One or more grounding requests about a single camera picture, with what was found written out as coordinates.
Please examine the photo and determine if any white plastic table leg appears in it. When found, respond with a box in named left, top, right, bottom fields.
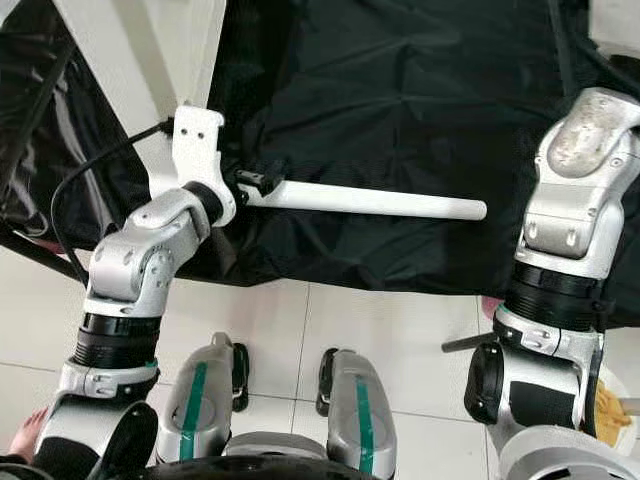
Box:
left=240, top=179, right=489, bottom=223

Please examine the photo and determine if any white plastic table top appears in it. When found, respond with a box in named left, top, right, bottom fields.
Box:
left=50, top=0, right=229, bottom=201

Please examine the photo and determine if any silver left robot leg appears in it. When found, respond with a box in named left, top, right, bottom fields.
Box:
left=155, top=332, right=250, bottom=466

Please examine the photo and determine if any silver robot leg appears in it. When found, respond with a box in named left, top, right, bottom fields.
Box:
left=155, top=332, right=250, bottom=466
left=315, top=348, right=398, bottom=479

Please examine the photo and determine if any black metal table leg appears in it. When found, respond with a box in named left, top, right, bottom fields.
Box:
left=441, top=332, right=503, bottom=354
left=0, top=227, right=98, bottom=284

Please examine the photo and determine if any silver right robot leg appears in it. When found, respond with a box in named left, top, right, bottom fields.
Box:
left=315, top=348, right=398, bottom=479

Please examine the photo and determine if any pink fabric tag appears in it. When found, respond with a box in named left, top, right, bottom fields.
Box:
left=479, top=295, right=507, bottom=322

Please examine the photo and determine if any bare human foot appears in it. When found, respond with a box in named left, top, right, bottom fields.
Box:
left=7, top=404, right=52, bottom=464

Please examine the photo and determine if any yellow crumpled cloth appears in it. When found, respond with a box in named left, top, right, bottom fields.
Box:
left=595, top=380, right=632, bottom=447

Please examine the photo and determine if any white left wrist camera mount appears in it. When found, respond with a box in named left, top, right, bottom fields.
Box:
left=172, top=105, right=239, bottom=226

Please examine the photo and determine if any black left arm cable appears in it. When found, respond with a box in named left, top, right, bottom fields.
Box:
left=49, top=117, right=177, bottom=293

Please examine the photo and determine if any white pedestal fan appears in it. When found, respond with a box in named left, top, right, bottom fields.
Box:
left=593, top=365, right=640, bottom=457

